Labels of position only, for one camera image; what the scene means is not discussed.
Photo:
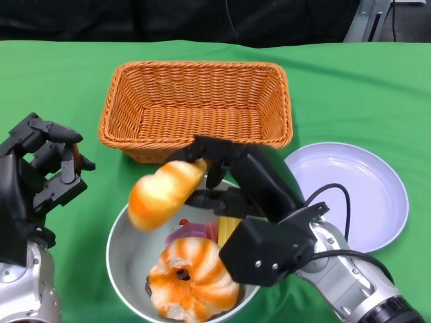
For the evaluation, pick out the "yellow cake slice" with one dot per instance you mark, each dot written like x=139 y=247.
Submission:
x=227 y=228

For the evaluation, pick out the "black backdrop cloth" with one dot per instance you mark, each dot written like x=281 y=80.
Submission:
x=101 y=20

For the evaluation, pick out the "pink cake slice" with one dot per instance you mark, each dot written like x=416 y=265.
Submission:
x=195 y=232

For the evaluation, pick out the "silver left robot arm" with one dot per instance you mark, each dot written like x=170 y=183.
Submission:
x=30 y=289

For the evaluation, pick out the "lavender round plate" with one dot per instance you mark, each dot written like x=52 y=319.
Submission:
x=363 y=188

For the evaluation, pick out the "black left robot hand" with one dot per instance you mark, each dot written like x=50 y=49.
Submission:
x=20 y=175

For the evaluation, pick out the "grey round bowl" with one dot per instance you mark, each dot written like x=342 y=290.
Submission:
x=131 y=262

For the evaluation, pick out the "orange wicker basket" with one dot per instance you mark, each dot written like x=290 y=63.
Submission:
x=202 y=124

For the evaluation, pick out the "green tablecloth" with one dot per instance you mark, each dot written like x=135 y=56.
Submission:
x=353 y=101

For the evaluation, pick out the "grey aluminium stand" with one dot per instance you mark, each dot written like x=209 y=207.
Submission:
x=363 y=23

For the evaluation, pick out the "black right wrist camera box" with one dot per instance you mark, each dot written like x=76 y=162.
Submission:
x=259 y=249

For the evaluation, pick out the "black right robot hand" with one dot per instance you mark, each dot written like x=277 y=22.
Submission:
x=259 y=185

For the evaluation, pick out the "orange striped croissant bread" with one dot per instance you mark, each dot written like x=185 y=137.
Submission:
x=161 y=198

